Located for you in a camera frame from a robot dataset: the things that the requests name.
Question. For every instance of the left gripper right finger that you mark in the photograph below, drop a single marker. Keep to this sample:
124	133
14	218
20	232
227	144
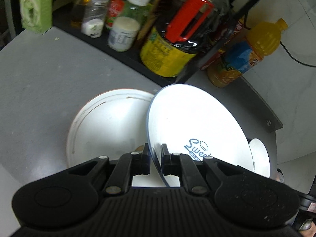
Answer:
197	177

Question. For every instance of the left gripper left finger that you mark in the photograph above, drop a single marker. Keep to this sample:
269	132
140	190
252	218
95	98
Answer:
115	176

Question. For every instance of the large white plate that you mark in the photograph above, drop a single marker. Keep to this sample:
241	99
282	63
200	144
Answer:
112	124

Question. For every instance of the white plate blue rim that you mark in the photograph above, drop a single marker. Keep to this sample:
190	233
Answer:
191	121

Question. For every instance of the white lid spice jar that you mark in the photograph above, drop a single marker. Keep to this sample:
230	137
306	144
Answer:
126	26

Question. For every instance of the red can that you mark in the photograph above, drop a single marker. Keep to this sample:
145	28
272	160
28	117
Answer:
230	42

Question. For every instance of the black storage rack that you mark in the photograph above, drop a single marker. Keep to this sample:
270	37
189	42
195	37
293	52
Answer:
61	20

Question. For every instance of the orange juice bottle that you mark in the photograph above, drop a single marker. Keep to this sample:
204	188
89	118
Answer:
261	41

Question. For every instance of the clear salt shaker jar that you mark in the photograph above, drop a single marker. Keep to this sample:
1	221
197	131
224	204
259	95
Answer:
94	18

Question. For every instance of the soy sauce bottle yellow label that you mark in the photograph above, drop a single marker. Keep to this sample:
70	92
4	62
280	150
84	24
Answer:
179	33

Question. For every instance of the red label sauce bottle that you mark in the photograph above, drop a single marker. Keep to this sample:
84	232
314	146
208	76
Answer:
115	8

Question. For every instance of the oil bottle white cap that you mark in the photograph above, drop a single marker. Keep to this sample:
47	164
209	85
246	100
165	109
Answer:
84	2

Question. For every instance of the green tissue carton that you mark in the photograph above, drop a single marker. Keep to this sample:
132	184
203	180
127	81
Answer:
36	15

